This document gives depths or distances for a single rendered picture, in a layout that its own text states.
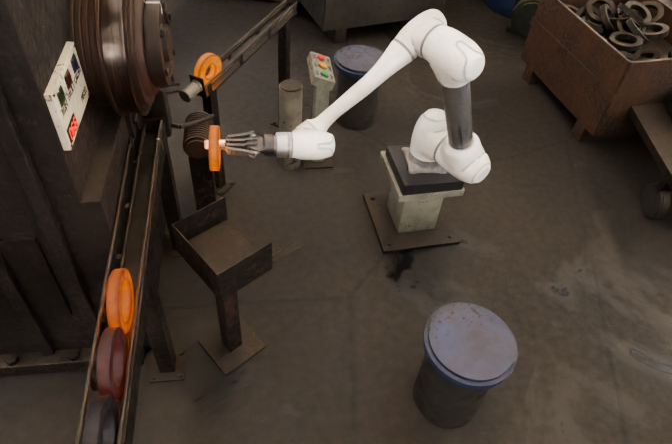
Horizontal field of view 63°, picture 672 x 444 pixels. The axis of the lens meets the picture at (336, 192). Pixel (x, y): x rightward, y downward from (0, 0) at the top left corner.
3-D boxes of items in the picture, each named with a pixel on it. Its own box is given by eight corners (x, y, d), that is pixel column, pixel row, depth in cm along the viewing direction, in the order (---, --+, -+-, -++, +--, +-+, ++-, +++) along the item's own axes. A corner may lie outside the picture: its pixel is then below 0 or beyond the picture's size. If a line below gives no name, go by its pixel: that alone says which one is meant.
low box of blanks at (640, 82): (683, 139, 350) (743, 48, 304) (584, 152, 334) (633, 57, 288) (599, 63, 413) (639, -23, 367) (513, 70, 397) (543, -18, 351)
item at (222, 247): (232, 386, 213) (217, 275, 163) (196, 340, 226) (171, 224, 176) (274, 355, 223) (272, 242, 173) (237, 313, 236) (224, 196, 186)
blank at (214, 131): (207, 148, 176) (218, 148, 177) (209, 115, 186) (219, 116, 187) (210, 180, 188) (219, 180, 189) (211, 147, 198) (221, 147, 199)
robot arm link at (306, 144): (292, 162, 187) (289, 158, 200) (337, 162, 190) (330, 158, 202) (292, 130, 185) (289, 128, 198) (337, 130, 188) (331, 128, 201)
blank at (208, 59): (204, 91, 250) (210, 94, 249) (188, 75, 235) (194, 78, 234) (221, 63, 252) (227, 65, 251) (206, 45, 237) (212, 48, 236)
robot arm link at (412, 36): (387, 31, 190) (413, 48, 183) (423, -6, 190) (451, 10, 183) (398, 54, 201) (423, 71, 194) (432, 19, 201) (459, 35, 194)
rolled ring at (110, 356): (115, 315, 143) (102, 316, 142) (106, 386, 132) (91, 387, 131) (130, 342, 157) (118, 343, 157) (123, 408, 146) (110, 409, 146)
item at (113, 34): (123, 145, 177) (87, 8, 144) (141, 67, 210) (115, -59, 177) (144, 144, 178) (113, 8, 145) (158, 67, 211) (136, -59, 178)
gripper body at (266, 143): (274, 161, 190) (247, 161, 188) (273, 145, 196) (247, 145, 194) (275, 144, 184) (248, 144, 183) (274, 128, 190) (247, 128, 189)
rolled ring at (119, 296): (115, 319, 144) (102, 320, 143) (130, 343, 159) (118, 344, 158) (122, 256, 154) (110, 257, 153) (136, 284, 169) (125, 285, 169)
